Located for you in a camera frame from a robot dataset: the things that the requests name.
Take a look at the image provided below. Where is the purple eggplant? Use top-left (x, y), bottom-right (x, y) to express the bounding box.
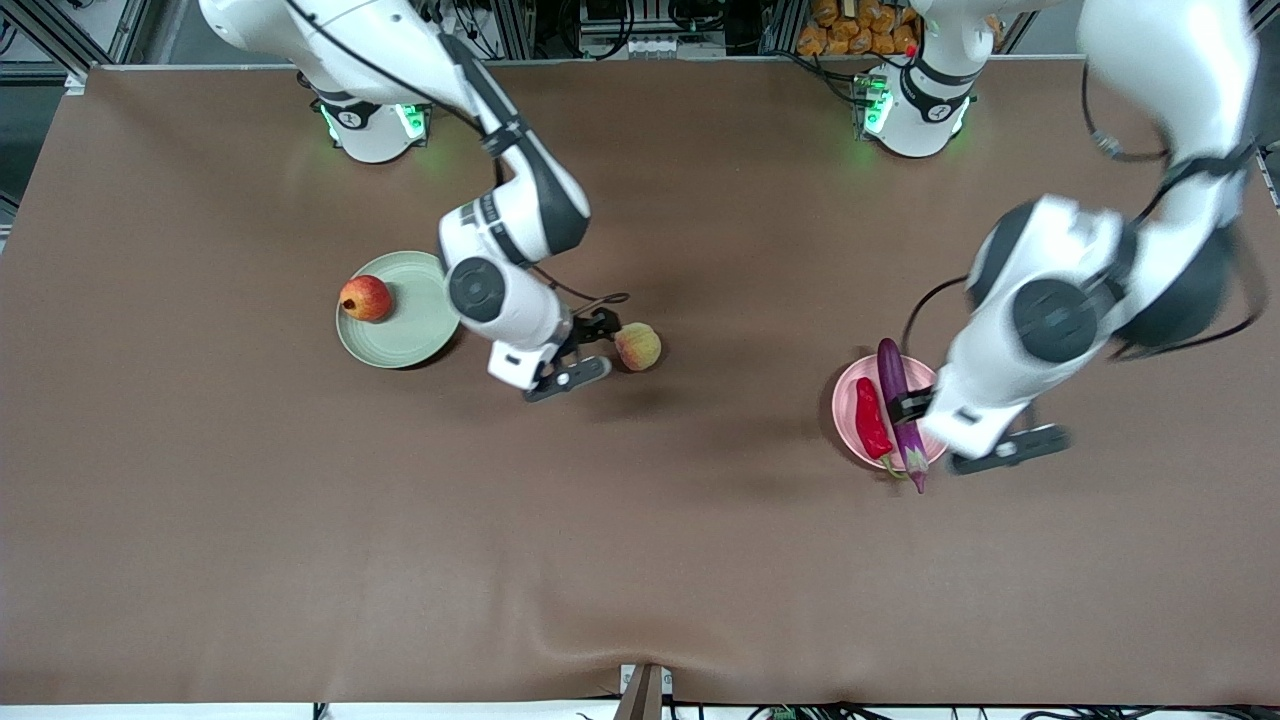
top-left (877, 338), bottom-right (931, 494)

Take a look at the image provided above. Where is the yellow pink peach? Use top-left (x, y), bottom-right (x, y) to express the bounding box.
top-left (614, 322), bottom-right (662, 372)

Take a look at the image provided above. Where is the red chili pepper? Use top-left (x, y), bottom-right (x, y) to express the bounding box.
top-left (855, 377), bottom-right (903, 478)

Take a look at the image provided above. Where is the red apple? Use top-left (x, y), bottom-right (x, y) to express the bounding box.
top-left (338, 275), bottom-right (393, 323)

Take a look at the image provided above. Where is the pink plate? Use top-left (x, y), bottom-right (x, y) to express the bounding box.
top-left (832, 353), bottom-right (956, 471)

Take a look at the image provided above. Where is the pale green plate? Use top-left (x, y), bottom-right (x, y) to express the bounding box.
top-left (335, 250), bottom-right (464, 369)

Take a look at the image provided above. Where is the brown table cloth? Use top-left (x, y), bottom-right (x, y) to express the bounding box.
top-left (0, 55), bottom-right (1280, 706)

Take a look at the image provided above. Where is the white power strip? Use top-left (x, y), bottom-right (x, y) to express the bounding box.
top-left (625, 35), bottom-right (726, 59)

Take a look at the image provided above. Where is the orange netted fruit bag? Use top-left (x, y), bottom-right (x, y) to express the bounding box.
top-left (797, 0), bottom-right (921, 58)

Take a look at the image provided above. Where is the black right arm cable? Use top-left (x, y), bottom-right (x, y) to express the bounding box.
top-left (285, 0), bottom-right (631, 311)

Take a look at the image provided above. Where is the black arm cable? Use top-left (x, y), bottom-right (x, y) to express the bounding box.
top-left (285, 0), bottom-right (631, 311)
top-left (900, 60), bottom-right (1263, 361)

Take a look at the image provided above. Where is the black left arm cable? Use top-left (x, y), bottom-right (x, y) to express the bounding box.
top-left (900, 60), bottom-right (1263, 361)

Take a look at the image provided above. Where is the aluminium frame post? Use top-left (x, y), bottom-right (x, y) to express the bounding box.
top-left (760, 0), bottom-right (806, 56)
top-left (490, 0), bottom-right (536, 61)

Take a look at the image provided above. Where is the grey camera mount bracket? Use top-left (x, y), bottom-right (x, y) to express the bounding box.
top-left (618, 663), bottom-right (674, 720)

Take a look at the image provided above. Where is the aluminium frame rail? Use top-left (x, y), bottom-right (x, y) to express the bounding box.
top-left (0, 0), bottom-right (151, 83)

